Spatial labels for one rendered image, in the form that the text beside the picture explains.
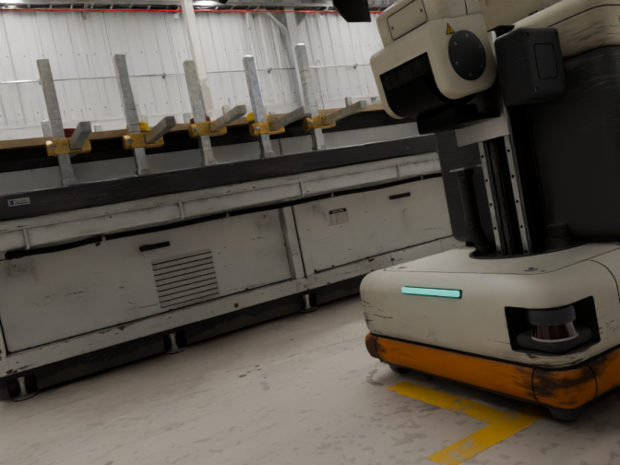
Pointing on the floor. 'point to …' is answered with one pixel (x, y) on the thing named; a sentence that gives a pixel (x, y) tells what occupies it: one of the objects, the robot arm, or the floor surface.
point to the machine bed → (200, 256)
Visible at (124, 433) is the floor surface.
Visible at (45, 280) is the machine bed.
